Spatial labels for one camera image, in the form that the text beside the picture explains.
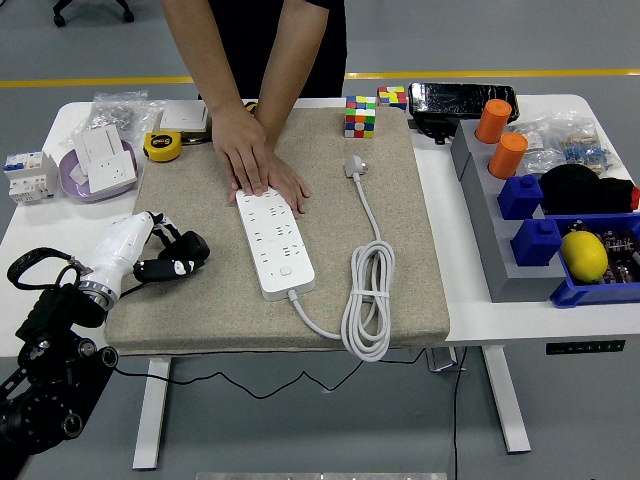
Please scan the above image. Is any white flat switch plate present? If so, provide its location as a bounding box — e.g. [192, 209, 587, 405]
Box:
[158, 101, 210, 133]

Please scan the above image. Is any black hanging cable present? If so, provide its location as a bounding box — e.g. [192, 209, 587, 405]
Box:
[451, 347, 470, 480]

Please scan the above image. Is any black cloth with red patch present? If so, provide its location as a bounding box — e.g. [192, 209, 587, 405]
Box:
[538, 163, 640, 216]

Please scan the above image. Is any white socket back panel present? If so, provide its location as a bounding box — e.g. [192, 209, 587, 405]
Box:
[72, 124, 126, 174]

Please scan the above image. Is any small colourful puzzle cube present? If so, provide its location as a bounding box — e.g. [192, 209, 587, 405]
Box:
[376, 85, 407, 111]

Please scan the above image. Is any black office chair base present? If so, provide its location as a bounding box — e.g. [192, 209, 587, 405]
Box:
[52, 0, 135, 29]

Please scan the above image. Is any yellow lemon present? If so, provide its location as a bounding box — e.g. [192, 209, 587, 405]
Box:
[559, 231, 610, 284]

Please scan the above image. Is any orange cylinder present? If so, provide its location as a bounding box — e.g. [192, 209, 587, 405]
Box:
[474, 98, 512, 144]
[488, 132, 529, 180]

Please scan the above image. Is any white circuit breaker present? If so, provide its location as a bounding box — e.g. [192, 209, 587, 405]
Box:
[3, 150, 60, 206]

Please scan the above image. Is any plastic bag of clips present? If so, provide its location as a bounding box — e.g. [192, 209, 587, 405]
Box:
[557, 112, 624, 179]

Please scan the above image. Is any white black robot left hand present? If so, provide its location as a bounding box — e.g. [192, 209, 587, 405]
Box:
[87, 210, 207, 295]

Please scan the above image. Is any white table leg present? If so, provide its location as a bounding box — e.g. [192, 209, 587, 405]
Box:
[132, 355, 172, 472]
[482, 344, 531, 455]

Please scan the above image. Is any black table control panel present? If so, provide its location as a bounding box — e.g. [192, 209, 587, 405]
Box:
[544, 339, 627, 356]

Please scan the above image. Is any plastic bag of metal parts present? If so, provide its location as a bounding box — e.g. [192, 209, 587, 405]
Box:
[89, 90, 166, 144]

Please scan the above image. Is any black plug cord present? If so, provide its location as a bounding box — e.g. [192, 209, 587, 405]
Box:
[113, 279, 426, 401]

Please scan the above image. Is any person's right hand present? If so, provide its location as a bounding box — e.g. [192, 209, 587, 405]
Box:
[210, 102, 274, 197]

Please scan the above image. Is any purple plate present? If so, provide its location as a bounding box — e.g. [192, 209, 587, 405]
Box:
[58, 139, 139, 204]

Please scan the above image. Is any black plug adapter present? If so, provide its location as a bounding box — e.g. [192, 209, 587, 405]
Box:
[159, 230, 210, 261]

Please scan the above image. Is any yellow tape measure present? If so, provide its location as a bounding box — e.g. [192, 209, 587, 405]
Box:
[142, 130, 184, 164]

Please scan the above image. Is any blue square block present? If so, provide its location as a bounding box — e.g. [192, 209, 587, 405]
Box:
[497, 173, 545, 221]
[509, 218, 564, 267]

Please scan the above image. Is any blue plastic bin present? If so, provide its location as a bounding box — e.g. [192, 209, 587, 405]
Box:
[549, 212, 640, 309]

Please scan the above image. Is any white power strip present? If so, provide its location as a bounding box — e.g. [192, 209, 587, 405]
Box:
[234, 187, 317, 302]

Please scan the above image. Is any large colourful puzzle cube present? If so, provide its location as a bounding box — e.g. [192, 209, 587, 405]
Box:
[343, 94, 377, 140]

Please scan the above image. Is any grey-brown mat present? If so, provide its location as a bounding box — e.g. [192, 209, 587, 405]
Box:
[102, 105, 451, 357]

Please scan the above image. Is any person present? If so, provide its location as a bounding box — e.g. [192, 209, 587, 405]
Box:
[199, 0, 347, 100]

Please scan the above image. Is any black glossy phone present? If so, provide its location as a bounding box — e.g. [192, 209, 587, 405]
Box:
[407, 82, 520, 121]

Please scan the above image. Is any person's left hand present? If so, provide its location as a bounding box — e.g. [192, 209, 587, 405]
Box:
[267, 152, 311, 216]

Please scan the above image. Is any grey stepped block base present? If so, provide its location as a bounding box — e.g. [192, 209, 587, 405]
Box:
[449, 119, 569, 305]

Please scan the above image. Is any white power strip cord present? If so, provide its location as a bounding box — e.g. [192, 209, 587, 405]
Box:
[287, 153, 396, 363]

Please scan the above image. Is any clear bag of small parts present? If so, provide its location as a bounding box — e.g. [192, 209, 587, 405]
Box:
[509, 119, 566, 175]

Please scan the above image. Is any white wall socket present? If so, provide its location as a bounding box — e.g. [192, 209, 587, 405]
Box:
[87, 152, 139, 195]

